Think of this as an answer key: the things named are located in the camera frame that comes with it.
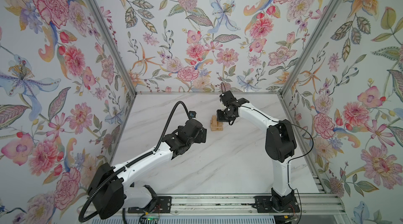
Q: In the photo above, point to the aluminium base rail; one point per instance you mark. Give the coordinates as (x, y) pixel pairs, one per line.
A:
(244, 204)

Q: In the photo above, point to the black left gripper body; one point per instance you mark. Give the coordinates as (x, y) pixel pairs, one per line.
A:
(199, 138)

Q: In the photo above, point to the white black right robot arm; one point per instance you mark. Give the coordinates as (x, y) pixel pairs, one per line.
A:
(280, 146)

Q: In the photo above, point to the aluminium corner post left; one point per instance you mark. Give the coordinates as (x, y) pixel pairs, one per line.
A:
(105, 34)

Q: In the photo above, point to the wood arch block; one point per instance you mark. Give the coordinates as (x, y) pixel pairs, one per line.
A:
(216, 129)

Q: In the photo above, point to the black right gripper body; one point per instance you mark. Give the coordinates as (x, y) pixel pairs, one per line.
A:
(224, 116)

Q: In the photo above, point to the aluminium corner post right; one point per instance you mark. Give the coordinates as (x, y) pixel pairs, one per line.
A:
(317, 33)

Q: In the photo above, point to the numbered long wood block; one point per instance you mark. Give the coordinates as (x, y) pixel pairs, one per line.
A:
(219, 124)

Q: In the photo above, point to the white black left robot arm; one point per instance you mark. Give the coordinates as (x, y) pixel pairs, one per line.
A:
(111, 188)

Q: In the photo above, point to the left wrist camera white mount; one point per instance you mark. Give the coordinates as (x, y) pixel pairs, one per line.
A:
(193, 114)

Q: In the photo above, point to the aluminium corner post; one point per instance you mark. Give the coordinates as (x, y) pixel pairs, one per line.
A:
(105, 34)
(317, 33)

